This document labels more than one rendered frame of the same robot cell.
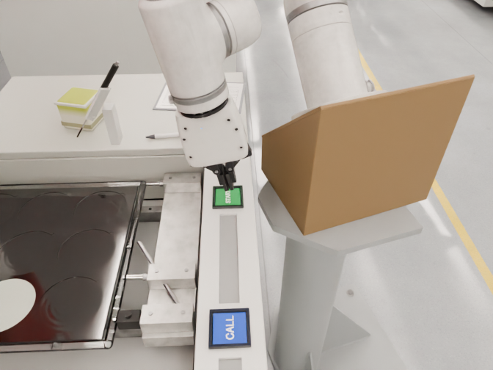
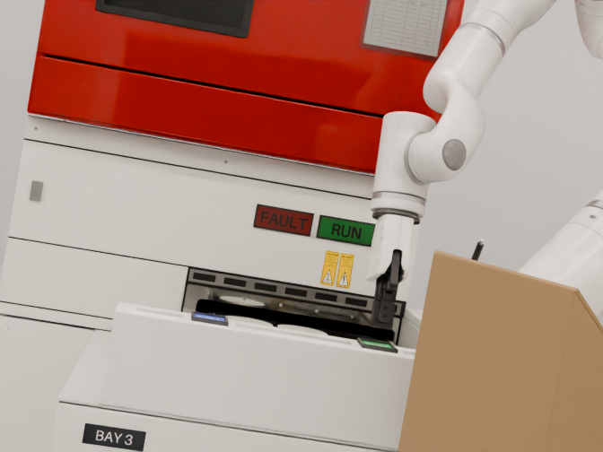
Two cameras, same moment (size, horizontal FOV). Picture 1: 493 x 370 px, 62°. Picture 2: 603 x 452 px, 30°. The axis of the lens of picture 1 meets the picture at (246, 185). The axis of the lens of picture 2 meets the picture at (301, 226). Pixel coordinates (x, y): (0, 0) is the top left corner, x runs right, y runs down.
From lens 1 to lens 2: 172 cm
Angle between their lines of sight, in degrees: 85
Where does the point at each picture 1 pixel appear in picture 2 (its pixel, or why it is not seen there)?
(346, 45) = (560, 245)
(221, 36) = (403, 149)
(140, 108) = not seen: hidden behind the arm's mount
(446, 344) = not seen: outside the picture
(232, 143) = (376, 254)
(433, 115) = (528, 336)
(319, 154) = (424, 319)
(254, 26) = (426, 150)
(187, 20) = (387, 126)
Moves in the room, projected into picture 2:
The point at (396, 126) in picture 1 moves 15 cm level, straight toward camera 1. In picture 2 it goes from (490, 326) to (377, 302)
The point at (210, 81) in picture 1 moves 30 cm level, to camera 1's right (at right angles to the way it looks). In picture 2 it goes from (382, 181) to (411, 186)
